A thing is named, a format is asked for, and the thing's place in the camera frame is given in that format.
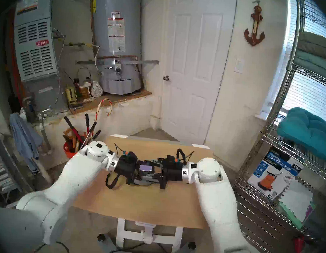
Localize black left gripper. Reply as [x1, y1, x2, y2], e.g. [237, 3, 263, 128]
[115, 153, 155, 187]

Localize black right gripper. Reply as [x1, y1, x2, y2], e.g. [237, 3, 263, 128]
[143, 157, 184, 191]

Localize white paint jar black lid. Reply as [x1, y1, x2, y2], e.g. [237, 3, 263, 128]
[137, 161, 156, 181]

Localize silver shears black grips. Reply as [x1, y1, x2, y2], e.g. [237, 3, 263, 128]
[80, 121, 102, 150]

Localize red white candy cane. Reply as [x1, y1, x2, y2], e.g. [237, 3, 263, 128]
[92, 97, 114, 124]

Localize orange plastic bucket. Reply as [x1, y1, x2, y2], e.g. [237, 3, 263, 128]
[63, 142, 80, 160]

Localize white panel door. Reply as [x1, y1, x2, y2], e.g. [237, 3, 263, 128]
[158, 0, 239, 148]

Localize crumpled aluminium foil lump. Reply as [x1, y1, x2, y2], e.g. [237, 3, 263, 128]
[90, 80, 104, 98]

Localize yellow plastic jug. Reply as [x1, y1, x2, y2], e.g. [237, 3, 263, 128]
[63, 85, 78, 105]

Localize utility pump cardboard box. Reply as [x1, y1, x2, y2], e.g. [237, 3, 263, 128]
[246, 145, 305, 203]

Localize white window sill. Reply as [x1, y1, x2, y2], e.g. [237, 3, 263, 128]
[254, 111, 281, 128]

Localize blue hanging cloth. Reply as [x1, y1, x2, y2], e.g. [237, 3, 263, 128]
[6, 112, 45, 175]

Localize green foam mat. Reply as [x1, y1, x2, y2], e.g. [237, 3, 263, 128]
[277, 201, 305, 230]

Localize white zigzag foam mat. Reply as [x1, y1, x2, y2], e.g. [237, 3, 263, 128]
[277, 178, 319, 222]

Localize grey water heater tank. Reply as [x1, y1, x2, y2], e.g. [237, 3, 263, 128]
[86, 0, 148, 96]

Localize teal tufted cushion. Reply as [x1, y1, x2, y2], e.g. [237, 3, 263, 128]
[274, 106, 326, 167]

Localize grey Bryant furnace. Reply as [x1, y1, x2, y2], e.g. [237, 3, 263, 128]
[7, 0, 75, 116]

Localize red bottle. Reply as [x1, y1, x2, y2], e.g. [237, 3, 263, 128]
[292, 236, 306, 253]

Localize white window blinds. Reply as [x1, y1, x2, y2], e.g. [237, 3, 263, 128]
[265, 0, 326, 128]

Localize dark green cushion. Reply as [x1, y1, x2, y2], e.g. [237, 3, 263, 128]
[290, 49, 326, 89]

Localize olive green cushion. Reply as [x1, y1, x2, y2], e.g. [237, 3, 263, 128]
[297, 31, 326, 60]

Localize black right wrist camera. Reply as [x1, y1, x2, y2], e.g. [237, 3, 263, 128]
[165, 155, 184, 166]

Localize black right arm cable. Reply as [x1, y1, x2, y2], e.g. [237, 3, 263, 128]
[175, 148, 194, 164]

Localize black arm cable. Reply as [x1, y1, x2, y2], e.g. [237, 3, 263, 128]
[175, 148, 194, 164]
[105, 172, 120, 190]

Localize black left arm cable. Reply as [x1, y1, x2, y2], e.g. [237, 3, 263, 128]
[105, 172, 120, 190]

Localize wooden handled tools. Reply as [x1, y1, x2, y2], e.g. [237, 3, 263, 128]
[61, 128, 81, 153]

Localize wicker basket with handle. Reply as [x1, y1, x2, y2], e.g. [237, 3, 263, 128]
[75, 67, 94, 99]

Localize brown anchor wall decoration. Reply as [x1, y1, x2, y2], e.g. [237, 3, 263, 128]
[243, 0, 268, 47]

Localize chrome wire shelf rack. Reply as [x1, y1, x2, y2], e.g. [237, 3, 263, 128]
[233, 0, 326, 253]

